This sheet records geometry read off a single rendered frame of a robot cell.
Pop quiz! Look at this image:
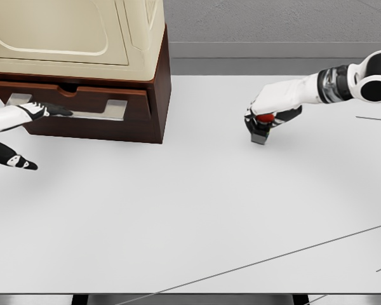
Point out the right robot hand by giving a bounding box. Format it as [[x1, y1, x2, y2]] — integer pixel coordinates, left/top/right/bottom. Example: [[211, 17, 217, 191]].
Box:
[[243, 81, 304, 136]]

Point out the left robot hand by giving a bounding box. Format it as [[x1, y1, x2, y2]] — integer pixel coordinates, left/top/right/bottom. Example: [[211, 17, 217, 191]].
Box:
[[0, 101, 74, 172]]

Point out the red button switch grey base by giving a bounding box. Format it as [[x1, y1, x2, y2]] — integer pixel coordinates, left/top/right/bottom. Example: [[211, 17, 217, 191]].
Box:
[[251, 113, 276, 146]]

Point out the brown wooden cabinet body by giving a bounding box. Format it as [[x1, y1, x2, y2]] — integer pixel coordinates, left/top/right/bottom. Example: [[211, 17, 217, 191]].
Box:
[[0, 24, 173, 146]]

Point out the cream plastic appliance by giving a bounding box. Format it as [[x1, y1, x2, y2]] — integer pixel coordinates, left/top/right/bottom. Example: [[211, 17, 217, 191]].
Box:
[[0, 0, 166, 85]]

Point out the brown drawer with metal handle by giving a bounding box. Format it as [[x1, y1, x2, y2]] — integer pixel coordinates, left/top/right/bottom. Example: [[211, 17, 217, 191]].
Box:
[[0, 79, 152, 122]]

